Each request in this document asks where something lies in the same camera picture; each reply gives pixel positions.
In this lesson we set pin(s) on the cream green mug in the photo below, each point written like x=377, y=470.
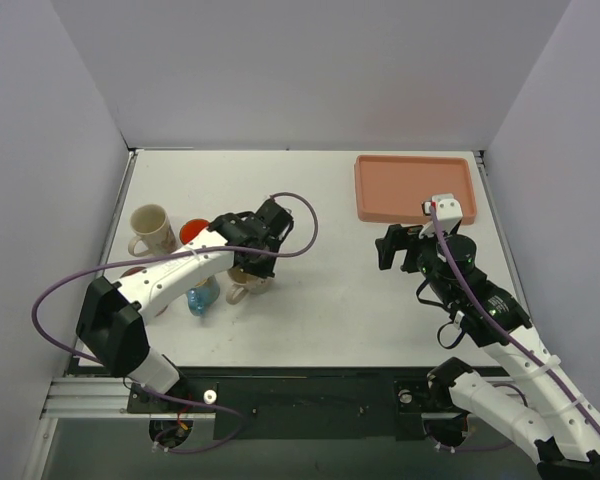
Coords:
x=244, y=284

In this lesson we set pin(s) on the aluminium rail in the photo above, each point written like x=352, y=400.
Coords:
x=80, y=397

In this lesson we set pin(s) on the cream floral mug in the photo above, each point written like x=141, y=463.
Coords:
x=153, y=233

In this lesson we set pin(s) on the pink plastic tray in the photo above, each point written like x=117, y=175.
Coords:
x=390, y=189

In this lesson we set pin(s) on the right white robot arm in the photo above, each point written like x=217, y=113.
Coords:
x=556, y=426

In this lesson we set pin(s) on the blue-bottom cartoon mug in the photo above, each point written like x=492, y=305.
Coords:
x=203, y=296

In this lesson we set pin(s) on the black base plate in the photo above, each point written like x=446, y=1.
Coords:
x=449, y=422

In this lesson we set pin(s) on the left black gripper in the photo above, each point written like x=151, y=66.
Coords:
x=259, y=261

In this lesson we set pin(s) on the orange mug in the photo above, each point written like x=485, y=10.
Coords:
x=191, y=229

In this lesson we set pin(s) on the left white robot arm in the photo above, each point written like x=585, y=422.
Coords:
x=113, y=317

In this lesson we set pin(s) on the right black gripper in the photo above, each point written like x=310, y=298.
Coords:
x=406, y=248

